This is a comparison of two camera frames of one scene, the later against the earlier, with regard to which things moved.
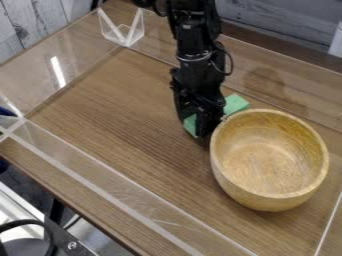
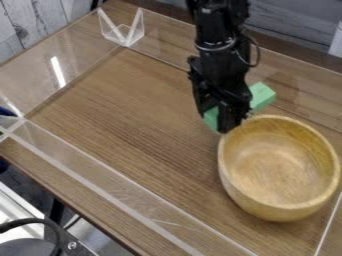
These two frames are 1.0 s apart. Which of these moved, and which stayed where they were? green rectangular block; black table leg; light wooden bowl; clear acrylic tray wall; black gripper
Moved: black gripper; green rectangular block; light wooden bowl
Stayed: black table leg; clear acrylic tray wall
